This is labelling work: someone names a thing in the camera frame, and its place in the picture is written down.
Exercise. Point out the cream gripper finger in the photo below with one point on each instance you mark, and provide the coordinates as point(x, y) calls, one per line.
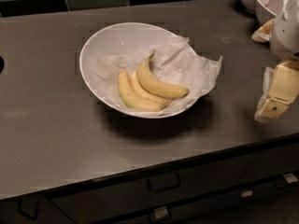
point(267, 78)
point(284, 89)

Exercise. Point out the yellow banana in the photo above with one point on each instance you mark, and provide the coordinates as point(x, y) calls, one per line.
point(155, 86)
point(133, 100)
point(138, 89)

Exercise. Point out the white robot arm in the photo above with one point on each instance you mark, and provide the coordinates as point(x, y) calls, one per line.
point(284, 37)

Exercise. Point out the large white bowl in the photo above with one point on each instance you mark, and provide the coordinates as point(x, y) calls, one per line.
point(121, 38)

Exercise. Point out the bread piece on counter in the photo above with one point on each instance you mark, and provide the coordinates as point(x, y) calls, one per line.
point(263, 33)

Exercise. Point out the white paper liner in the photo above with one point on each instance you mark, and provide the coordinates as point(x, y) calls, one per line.
point(174, 61)

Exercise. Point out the white label on drawer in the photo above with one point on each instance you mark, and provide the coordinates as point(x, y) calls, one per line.
point(246, 193)

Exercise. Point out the dark upper drawer front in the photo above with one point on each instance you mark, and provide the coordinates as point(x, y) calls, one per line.
point(102, 204)

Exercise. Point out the upper middle drawer handle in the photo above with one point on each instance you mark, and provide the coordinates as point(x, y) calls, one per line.
point(161, 183)

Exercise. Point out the lower middle drawer handle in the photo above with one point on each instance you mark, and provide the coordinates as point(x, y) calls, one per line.
point(159, 214)

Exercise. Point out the left drawer handle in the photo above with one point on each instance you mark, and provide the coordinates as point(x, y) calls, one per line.
point(28, 208)

